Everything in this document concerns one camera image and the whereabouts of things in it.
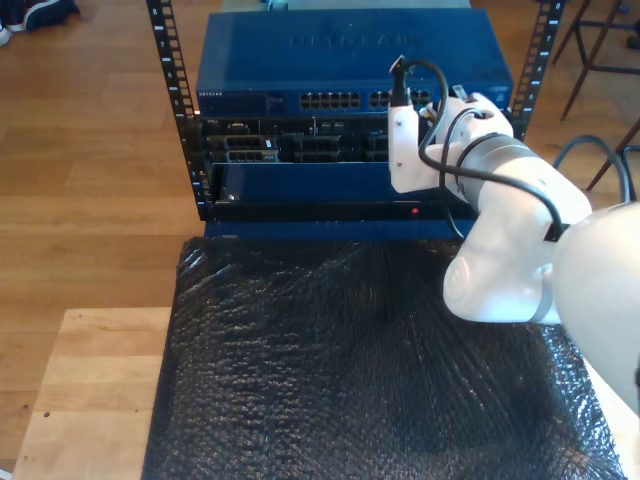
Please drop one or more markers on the black bubble wrap mat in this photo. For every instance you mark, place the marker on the black bubble wrap mat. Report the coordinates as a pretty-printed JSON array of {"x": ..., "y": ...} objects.
[{"x": 325, "y": 400}]

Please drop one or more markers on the navy shoe with white sole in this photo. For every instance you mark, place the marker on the navy shoe with white sole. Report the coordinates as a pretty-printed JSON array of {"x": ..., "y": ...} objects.
[
  {"x": 10, "y": 12},
  {"x": 50, "y": 12}
]

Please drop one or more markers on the blue rack base plate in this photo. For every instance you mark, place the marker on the blue rack base plate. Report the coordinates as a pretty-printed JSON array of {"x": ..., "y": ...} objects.
[{"x": 300, "y": 231}]

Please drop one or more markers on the blue network switch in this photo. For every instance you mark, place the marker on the blue network switch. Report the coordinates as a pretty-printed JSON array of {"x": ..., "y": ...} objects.
[{"x": 300, "y": 60}]

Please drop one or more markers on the black rack server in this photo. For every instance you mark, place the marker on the black rack server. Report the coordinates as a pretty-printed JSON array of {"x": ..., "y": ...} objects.
[{"x": 310, "y": 145}]

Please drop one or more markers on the black perforated rack post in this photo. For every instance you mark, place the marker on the black perforated rack post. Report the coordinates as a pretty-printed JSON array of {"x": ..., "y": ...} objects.
[
  {"x": 542, "y": 40},
  {"x": 169, "y": 60}
]

